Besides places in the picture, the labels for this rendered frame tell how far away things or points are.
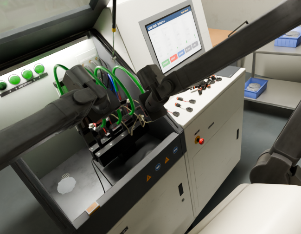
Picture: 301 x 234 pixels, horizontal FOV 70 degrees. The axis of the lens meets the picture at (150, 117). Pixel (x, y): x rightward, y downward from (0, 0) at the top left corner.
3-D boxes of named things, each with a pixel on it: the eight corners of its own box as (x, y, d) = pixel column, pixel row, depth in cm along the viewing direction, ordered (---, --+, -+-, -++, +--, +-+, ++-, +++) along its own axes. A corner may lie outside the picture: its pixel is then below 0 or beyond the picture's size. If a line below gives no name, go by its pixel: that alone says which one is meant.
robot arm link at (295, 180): (311, 194, 44) (313, 182, 48) (276, 153, 46) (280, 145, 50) (272, 208, 50) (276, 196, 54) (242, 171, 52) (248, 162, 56)
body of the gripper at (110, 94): (82, 108, 67) (76, 101, 60) (109, 89, 69) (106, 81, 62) (95, 124, 67) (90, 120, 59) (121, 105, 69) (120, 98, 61)
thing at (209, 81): (202, 96, 128) (202, 88, 125) (188, 93, 135) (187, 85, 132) (222, 79, 140) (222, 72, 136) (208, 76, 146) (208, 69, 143)
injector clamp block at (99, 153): (108, 176, 113) (98, 156, 105) (98, 167, 120) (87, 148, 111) (152, 138, 130) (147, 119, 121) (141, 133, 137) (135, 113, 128)
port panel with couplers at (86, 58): (98, 105, 131) (78, 57, 113) (95, 104, 133) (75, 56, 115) (114, 95, 137) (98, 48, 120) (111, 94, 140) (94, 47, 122)
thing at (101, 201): (91, 249, 89) (76, 230, 80) (86, 241, 92) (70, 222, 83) (182, 155, 120) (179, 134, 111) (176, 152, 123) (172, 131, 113)
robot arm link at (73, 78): (69, 125, 54) (80, 104, 48) (40, 92, 55) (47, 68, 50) (102, 108, 63) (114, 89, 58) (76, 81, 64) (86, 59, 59)
